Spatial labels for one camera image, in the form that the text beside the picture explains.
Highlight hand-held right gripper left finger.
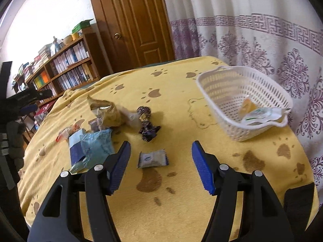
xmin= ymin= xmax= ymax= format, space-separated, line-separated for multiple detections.
xmin=27 ymin=141 xmax=132 ymax=242

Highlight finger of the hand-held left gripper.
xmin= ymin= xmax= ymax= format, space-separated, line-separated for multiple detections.
xmin=20 ymin=104 xmax=39 ymax=116
xmin=10 ymin=88 xmax=54 ymax=105

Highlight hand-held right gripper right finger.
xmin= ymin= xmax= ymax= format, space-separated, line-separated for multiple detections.
xmin=191 ymin=141 xmax=294 ymax=242

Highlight small grey snack packet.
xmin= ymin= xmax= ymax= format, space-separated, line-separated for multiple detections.
xmin=137 ymin=149 xmax=169 ymax=169

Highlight clear brown-edged snack packet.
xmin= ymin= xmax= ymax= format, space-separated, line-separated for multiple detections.
xmin=87 ymin=95 xmax=111 ymax=133

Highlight blue and white box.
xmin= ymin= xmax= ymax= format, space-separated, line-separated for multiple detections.
xmin=69 ymin=130 xmax=87 ymax=166

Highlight white plastic basket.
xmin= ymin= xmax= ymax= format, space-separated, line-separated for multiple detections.
xmin=196 ymin=66 xmax=294 ymax=142

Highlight person's left hand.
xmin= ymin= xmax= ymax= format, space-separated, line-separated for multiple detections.
xmin=6 ymin=120 xmax=26 ymax=167

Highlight red cardboard box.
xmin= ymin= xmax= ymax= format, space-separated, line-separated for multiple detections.
xmin=34 ymin=103 xmax=55 ymax=124

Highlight light blue snack packet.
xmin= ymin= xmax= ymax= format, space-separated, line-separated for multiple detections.
xmin=80 ymin=128 xmax=113 ymax=164

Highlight yellow paw-print blanket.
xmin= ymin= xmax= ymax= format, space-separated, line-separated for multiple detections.
xmin=18 ymin=55 xmax=316 ymax=242

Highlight stack of books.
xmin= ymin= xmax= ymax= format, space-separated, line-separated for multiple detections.
xmin=31 ymin=44 xmax=55 ymax=74

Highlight green wrapped candy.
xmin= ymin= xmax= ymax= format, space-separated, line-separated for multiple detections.
xmin=71 ymin=160 xmax=89 ymax=174

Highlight red and orange snack packet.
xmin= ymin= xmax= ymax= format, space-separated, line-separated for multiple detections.
xmin=56 ymin=125 xmax=85 ymax=142

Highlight dark purple candy wrapper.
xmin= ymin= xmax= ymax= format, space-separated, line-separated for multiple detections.
xmin=136 ymin=106 xmax=162 ymax=143

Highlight translucent snack packet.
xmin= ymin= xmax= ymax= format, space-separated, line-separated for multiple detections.
xmin=121 ymin=108 xmax=142 ymax=131

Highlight tan snack bag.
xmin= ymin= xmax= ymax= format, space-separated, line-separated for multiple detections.
xmin=101 ymin=103 xmax=125 ymax=129

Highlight wooden bookshelf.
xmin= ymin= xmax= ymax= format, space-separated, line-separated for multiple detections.
xmin=24 ymin=26 xmax=111 ymax=101

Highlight white and green snack packet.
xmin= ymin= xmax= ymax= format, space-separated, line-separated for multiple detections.
xmin=241 ymin=106 xmax=290 ymax=126

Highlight green box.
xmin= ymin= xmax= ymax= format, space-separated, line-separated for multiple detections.
xmin=72 ymin=19 xmax=95 ymax=33

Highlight wooden door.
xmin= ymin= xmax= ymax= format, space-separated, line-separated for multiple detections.
xmin=87 ymin=0 xmax=176 ymax=74

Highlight white and purple curtain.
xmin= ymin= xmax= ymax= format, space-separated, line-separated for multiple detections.
xmin=160 ymin=0 xmax=323 ymax=184

